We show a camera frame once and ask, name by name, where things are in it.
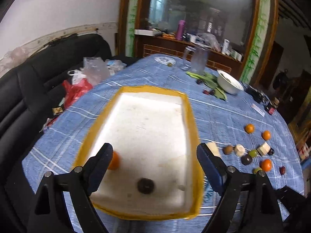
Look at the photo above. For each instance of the green grape fruit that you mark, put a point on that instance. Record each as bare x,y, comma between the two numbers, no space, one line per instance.
253,153

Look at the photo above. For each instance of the orange tangerine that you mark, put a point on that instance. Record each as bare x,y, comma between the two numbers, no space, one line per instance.
249,128
266,165
266,135

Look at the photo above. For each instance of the cream banana piece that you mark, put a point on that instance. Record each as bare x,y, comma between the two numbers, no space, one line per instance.
239,150

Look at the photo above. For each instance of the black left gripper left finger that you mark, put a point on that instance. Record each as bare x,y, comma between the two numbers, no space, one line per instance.
49,212

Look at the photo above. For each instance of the white tray with yellow rim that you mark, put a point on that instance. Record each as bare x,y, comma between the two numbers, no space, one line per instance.
154,132

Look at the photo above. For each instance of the orange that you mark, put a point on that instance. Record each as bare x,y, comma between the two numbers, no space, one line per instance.
115,161

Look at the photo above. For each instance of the brown kiwi fruit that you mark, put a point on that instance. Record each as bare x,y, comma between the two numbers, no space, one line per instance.
228,149

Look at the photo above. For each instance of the clear glass pitcher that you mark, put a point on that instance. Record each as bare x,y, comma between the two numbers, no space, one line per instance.
198,60

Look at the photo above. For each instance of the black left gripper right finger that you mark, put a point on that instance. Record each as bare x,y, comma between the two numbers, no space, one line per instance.
261,212

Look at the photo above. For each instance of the red plastic bag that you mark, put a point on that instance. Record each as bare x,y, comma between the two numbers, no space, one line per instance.
75,91

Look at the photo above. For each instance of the green leafy vegetables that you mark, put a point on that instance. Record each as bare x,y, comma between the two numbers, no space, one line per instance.
210,81

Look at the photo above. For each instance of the blue plaid tablecloth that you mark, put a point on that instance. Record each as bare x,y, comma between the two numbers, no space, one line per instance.
218,121

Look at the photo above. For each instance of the round white plate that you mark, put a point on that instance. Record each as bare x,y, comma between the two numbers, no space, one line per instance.
165,60

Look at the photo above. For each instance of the purple thermos bottle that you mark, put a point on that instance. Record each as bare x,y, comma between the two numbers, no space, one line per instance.
180,30

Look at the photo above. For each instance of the white cake cube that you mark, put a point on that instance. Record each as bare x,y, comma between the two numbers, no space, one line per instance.
263,149

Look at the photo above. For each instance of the white ceramic bowl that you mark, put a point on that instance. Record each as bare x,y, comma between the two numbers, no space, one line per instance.
229,83

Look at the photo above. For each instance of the white paper card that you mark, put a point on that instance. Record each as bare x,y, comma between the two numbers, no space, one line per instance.
258,110

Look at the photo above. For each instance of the dark date near pitcher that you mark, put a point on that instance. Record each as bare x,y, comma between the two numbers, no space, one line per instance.
199,81

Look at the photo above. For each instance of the small green fruit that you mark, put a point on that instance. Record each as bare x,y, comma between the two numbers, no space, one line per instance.
256,170

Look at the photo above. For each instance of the dark red jar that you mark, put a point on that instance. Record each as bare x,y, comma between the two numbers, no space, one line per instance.
270,108

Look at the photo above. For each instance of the small dark plum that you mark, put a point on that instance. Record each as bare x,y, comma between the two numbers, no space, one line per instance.
271,151

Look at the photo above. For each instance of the clear plastic bag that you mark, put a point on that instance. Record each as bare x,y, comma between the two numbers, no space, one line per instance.
95,70

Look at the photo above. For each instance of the red date fruit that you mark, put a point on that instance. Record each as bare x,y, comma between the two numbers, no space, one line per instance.
282,170

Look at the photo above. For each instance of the dark round fruit in tray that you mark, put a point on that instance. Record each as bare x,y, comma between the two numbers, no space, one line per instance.
145,186

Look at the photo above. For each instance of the black leather sofa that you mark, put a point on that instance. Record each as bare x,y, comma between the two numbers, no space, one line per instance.
31,90

